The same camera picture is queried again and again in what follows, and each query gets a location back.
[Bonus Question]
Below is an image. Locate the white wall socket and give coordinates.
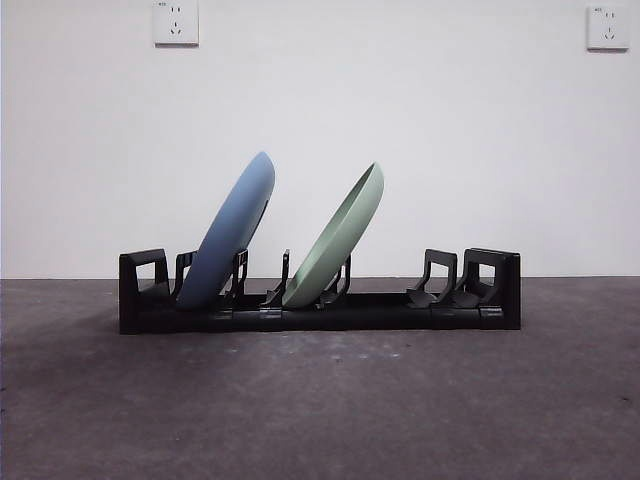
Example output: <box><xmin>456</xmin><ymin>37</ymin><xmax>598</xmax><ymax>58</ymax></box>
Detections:
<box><xmin>587</xmin><ymin>5</ymin><xmax>630</xmax><ymax>52</ymax></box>
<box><xmin>153</xmin><ymin>0</ymin><xmax>200</xmax><ymax>49</ymax></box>

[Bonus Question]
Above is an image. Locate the black plastic plate rack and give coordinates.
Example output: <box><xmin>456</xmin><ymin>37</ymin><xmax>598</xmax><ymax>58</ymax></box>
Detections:
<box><xmin>118</xmin><ymin>248</ymin><xmax>522</xmax><ymax>335</ymax></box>

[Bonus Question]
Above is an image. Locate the blue plate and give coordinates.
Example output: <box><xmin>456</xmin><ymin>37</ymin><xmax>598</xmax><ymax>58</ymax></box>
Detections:
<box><xmin>175</xmin><ymin>151</ymin><xmax>277</xmax><ymax>310</ymax></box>

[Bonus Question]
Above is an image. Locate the pale green plate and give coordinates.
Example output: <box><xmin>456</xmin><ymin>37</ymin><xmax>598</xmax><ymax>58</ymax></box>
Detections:
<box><xmin>282</xmin><ymin>161</ymin><xmax>386</xmax><ymax>309</ymax></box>

